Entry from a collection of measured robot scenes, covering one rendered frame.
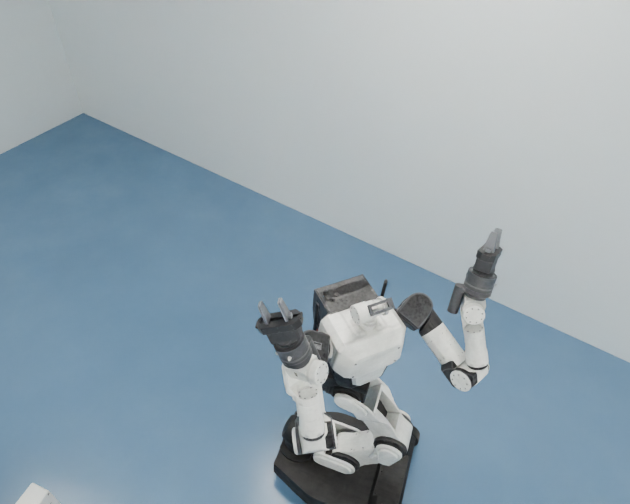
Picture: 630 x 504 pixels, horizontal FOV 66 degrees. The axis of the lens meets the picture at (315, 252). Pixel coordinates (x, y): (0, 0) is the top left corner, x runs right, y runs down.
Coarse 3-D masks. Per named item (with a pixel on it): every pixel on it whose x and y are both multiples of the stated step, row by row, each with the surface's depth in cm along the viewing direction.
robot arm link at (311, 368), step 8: (312, 344) 136; (312, 352) 137; (304, 360) 129; (312, 360) 134; (320, 360) 134; (288, 368) 134; (296, 368) 132; (304, 368) 132; (312, 368) 131; (320, 368) 132; (296, 376) 134; (304, 376) 132; (312, 376) 131; (320, 376) 132; (320, 384) 133
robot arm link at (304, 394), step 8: (288, 376) 137; (288, 384) 137; (296, 384) 139; (304, 384) 141; (288, 392) 138; (296, 392) 138; (304, 392) 139; (312, 392) 139; (296, 400) 137; (304, 400) 136; (312, 400) 136
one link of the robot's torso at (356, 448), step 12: (348, 432) 233; (360, 432) 227; (348, 444) 227; (360, 444) 221; (372, 444) 215; (336, 456) 228; (348, 456) 225; (360, 456) 222; (372, 456) 211; (384, 456) 203; (396, 456) 200
